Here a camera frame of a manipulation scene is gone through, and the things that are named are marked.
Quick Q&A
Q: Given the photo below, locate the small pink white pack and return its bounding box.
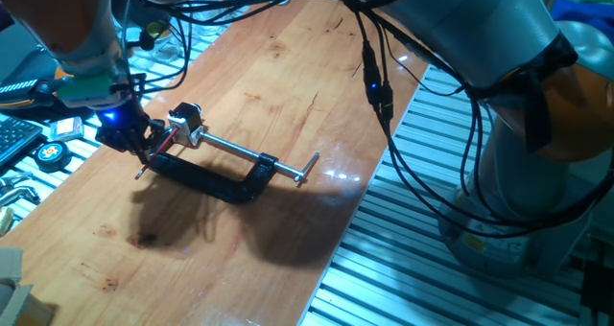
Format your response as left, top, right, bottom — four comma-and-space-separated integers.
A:
47, 116, 86, 143

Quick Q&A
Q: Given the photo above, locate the glass jar gold lid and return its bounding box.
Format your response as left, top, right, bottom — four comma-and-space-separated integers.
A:
143, 20, 181, 61

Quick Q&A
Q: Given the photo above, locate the wooden board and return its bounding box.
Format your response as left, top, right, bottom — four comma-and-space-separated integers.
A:
0, 0, 431, 326

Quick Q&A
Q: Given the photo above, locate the clear glass jar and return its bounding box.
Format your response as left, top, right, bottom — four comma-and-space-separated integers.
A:
191, 0, 229, 39

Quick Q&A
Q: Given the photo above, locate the chrome pipe fitting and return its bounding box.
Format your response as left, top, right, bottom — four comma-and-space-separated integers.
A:
0, 171, 42, 208

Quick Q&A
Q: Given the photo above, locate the blue bag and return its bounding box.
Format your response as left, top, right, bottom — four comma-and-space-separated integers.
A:
550, 0, 614, 33

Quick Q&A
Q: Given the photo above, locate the brass fitting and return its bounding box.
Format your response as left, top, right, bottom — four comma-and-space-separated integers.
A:
0, 205, 16, 238

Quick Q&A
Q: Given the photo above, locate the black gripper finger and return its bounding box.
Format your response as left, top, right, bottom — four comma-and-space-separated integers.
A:
146, 118, 167, 148
129, 141, 154, 165

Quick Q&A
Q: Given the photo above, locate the black keyboard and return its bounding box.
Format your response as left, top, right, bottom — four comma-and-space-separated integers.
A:
0, 116, 44, 170

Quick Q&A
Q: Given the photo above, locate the open cardboard box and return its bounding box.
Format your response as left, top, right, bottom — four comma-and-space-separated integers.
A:
0, 246, 58, 326

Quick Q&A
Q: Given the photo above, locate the orange black teach pendant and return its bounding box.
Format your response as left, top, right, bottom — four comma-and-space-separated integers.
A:
0, 45, 73, 110

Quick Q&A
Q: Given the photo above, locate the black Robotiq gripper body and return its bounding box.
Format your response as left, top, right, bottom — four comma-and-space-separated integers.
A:
94, 98, 151, 153

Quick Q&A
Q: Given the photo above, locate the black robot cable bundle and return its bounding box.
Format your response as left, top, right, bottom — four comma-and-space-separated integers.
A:
109, 0, 614, 239

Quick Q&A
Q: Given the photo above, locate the black C-clamp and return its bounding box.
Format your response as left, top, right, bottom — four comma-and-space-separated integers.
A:
146, 132, 320, 205

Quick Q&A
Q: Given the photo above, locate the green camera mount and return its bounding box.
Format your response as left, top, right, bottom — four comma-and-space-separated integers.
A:
56, 71, 119, 110

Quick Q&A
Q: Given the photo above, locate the red pencil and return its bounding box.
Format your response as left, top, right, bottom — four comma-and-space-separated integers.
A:
133, 127, 179, 181

